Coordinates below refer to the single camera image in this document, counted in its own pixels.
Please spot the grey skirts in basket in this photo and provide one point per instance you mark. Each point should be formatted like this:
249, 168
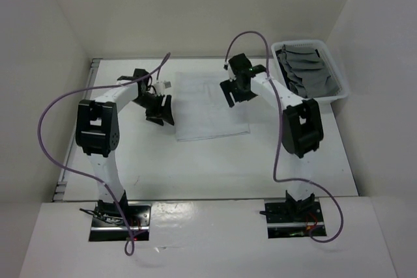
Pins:
305, 72

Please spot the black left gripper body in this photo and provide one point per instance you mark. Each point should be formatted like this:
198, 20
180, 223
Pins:
152, 104

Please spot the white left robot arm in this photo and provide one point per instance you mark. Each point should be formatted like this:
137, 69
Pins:
98, 132

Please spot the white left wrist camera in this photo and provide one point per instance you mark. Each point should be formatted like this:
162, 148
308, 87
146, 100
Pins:
161, 86

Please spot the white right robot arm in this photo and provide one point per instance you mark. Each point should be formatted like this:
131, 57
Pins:
300, 125

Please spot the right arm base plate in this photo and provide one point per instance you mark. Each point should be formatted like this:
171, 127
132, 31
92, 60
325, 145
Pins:
281, 223

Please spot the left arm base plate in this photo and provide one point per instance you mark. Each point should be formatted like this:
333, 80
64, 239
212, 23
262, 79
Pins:
111, 227

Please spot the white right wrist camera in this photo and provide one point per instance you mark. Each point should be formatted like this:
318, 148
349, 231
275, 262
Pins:
231, 75

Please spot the white plastic basket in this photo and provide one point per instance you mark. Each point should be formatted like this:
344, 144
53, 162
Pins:
324, 53

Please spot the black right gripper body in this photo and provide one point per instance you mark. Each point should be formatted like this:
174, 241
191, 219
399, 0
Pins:
240, 94

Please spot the white skirt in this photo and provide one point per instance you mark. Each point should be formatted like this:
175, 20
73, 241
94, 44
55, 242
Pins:
201, 111

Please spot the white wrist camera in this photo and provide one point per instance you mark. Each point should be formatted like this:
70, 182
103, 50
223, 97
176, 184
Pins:
161, 86
231, 75

